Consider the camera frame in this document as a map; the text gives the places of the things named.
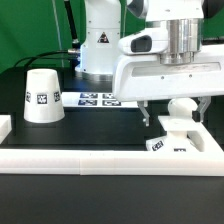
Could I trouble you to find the white lamp shade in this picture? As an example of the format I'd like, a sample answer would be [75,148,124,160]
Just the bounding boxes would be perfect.
[24,69,65,123]

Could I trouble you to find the white lamp bulb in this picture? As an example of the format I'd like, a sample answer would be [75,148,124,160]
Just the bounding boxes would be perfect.
[168,98,197,117]

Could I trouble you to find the thin grey cable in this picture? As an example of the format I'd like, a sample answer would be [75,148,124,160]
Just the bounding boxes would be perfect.
[51,0,64,51]

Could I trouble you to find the black cable with connector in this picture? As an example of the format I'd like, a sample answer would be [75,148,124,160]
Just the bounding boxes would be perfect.
[13,48,82,68]

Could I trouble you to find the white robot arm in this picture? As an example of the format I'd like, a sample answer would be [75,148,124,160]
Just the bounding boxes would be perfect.
[76,0,224,113]

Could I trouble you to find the white lamp base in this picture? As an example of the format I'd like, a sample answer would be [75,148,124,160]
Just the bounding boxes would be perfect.
[146,116,198,152]

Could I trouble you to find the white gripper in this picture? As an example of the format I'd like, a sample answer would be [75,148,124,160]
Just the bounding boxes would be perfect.
[112,28,224,127]

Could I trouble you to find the black hose behind robot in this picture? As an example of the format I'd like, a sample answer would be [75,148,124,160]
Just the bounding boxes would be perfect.
[63,0,80,48]

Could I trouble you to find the white foam wall frame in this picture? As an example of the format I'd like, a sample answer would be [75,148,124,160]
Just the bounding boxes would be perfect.
[0,121,224,176]

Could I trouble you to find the white marker sheet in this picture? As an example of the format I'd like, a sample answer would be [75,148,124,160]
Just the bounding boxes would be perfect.
[62,92,137,108]

